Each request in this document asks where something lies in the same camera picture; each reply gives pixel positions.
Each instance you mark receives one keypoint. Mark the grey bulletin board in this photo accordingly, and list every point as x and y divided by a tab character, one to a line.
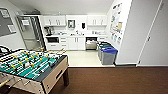
6	25

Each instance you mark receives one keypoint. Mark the large wall poster board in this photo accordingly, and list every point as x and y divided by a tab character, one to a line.
116	21

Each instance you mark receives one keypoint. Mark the white upper cabinet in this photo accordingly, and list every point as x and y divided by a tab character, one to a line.
55	20
96	20

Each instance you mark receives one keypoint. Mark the white door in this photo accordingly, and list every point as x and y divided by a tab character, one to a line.
156	36

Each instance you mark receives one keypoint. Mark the chrome faucet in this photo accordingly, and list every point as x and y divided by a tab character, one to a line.
77	32

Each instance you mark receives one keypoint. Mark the foosball gaming table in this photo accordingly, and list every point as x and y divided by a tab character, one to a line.
30	71

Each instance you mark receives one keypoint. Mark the grey bin black lid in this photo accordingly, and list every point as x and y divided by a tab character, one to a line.
98	47

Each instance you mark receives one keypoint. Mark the white sink base cabinet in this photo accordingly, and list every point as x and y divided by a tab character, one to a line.
76	43

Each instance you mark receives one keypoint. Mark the stainless steel refrigerator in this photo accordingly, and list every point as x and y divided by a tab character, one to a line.
31	35

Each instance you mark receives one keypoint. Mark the grey bin blue lid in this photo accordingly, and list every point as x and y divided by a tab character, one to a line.
109	56

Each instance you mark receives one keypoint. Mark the grey bin green lid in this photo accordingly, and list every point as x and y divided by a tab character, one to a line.
100	51

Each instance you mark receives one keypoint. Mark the white paper notice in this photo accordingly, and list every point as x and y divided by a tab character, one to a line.
25	22

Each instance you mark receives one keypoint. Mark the black office chair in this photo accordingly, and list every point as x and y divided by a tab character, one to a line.
5	50

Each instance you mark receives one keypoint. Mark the steel paper towel dispenser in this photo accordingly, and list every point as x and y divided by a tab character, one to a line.
71	24

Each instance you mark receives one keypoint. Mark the stainless steel dishwasher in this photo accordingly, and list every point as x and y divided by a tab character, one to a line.
91	44

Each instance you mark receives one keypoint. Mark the black coffee machine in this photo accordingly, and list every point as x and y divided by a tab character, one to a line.
48	31

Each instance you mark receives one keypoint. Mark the white drawer unit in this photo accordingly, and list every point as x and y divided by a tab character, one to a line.
63	43
102	39

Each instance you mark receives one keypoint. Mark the black built-in microwave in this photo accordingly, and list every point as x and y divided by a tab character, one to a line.
52	39

